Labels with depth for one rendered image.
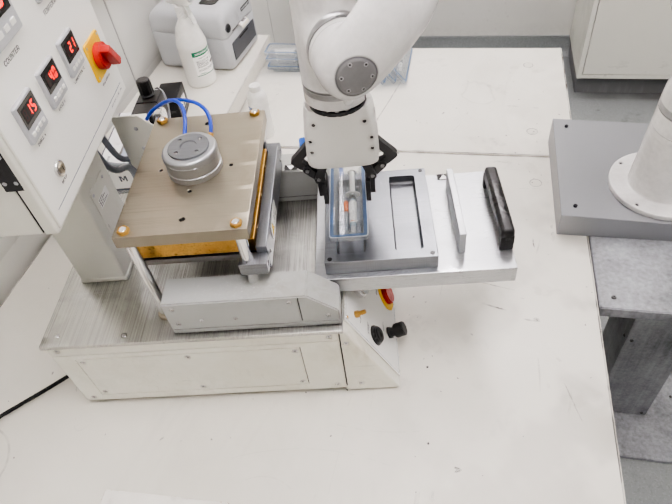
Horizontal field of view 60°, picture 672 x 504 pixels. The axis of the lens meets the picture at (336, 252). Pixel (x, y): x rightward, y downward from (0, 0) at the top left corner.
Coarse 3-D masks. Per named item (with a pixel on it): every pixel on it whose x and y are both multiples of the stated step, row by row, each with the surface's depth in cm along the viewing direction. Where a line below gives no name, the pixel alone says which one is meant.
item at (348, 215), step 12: (336, 168) 91; (348, 168) 91; (360, 168) 91; (336, 180) 89; (348, 180) 89; (360, 180) 89; (336, 192) 88; (348, 192) 87; (360, 192) 87; (336, 204) 86; (348, 204) 85; (360, 204) 85; (336, 216) 84; (348, 216) 84; (360, 216) 83; (336, 228) 82; (348, 228) 82; (360, 228) 82
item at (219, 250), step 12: (264, 156) 92; (264, 168) 91; (252, 228) 81; (252, 240) 80; (144, 252) 82; (156, 252) 82; (168, 252) 82; (180, 252) 82; (192, 252) 82; (204, 252) 82; (216, 252) 82; (228, 252) 82; (252, 252) 82; (156, 264) 84
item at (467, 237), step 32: (448, 192) 92; (480, 192) 94; (320, 224) 93; (448, 224) 90; (480, 224) 89; (320, 256) 88; (448, 256) 86; (480, 256) 85; (512, 256) 84; (352, 288) 86; (384, 288) 86
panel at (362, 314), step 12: (348, 300) 89; (360, 300) 93; (372, 300) 98; (384, 300) 103; (348, 312) 87; (360, 312) 89; (372, 312) 96; (384, 312) 101; (348, 324) 86; (360, 324) 90; (372, 324) 94; (384, 324) 99; (360, 336) 88; (372, 336) 92; (384, 336) 97; (372, 348) 91; (384, 348) 95; (396, 348) 100; (384, 360) 93; (396, 360) 98; (396, 372) 96
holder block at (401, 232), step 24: (384, 192) 93; (408, 192) 95; (384, 216) 89; (408, 216) 91; (360, 240) 88; (384, 240) 86; (408, 240) 87; (432, 240) 85; (336, 264) 84; (360, 264) 84; (384, 264) 84; (408, 264) 84; (432, 264) 84
